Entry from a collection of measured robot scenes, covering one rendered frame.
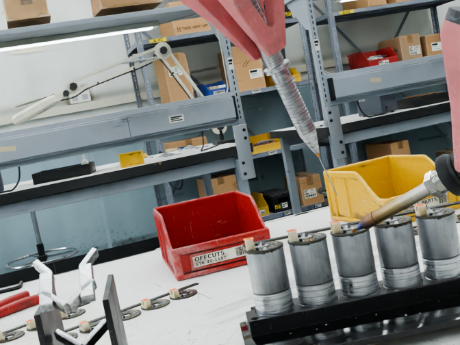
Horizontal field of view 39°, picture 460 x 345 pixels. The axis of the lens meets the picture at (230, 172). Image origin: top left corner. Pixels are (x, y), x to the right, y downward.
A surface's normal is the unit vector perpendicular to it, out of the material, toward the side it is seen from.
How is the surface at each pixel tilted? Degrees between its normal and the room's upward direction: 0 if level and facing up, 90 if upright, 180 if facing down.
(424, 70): 90
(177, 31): 90
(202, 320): 0
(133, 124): 90
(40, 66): 90
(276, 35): 99
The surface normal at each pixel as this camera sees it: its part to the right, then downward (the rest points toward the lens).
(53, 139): 0.30, 0.04
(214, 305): -0.18, -0.98
